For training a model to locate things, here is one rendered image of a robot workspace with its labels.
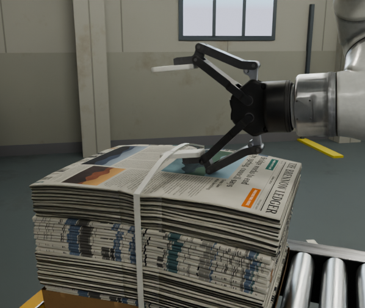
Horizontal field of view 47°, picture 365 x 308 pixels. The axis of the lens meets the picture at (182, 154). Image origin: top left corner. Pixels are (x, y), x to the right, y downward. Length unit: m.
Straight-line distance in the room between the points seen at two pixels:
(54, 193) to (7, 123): 4.25
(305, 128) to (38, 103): 4.35
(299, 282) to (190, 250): 0.32
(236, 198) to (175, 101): 4.33
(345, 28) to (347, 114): 0.14
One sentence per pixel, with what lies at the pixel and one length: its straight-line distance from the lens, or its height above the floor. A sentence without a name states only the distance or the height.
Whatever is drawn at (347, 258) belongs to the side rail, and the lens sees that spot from 0.97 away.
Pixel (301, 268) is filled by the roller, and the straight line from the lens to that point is 0.90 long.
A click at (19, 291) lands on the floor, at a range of 2.40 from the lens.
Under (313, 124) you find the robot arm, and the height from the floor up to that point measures 1.13.
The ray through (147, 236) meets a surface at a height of 0.97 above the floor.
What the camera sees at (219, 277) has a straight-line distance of 0.59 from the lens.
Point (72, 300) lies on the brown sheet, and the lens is 0.73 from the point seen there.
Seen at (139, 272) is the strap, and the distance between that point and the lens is 0.63.
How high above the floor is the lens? 1.24
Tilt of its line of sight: 15 degrees down
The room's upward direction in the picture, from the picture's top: straight up
